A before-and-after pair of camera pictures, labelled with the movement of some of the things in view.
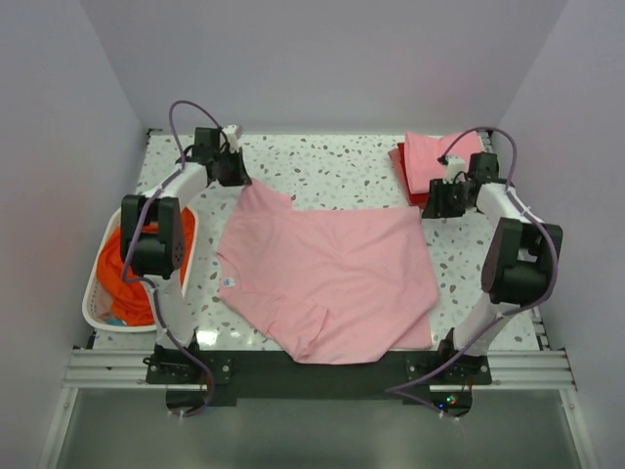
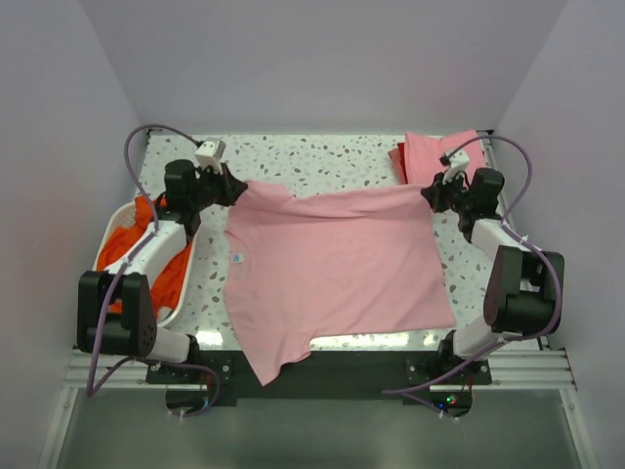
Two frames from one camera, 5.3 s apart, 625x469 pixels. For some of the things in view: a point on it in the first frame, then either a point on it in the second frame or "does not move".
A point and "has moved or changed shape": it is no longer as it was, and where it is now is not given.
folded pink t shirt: [422, 157] does not move
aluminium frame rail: [532, 369] does not move
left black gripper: [241, 177] -> [231, 189]
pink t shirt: [336, 283] has moved or changed shape
